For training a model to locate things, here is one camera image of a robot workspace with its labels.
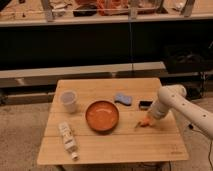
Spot orange toy pepper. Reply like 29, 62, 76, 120
136, 117, 153, 128

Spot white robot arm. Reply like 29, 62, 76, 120
148, 85, 213, 140

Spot blue sponge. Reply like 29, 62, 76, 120
114, 93, 132, 106

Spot orange round bowl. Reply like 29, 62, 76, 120
85, 101, 119, 132

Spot wooden table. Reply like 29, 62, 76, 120
37, 78, 188, 165

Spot translucent plastic cup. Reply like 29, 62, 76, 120
59, 90, 77, 113

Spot black rectangular eraser block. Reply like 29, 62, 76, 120
138, 101, 152, 110

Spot white plastic bottle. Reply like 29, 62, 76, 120
58, 122, 78, 161

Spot black box on shelf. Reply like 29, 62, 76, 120
163, 44, 213, 74

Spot black floor cable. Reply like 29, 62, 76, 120
188, 123, 213, 164

